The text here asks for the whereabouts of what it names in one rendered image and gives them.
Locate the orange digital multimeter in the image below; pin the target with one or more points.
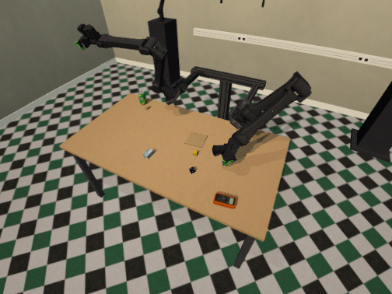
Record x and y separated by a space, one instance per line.
224 200

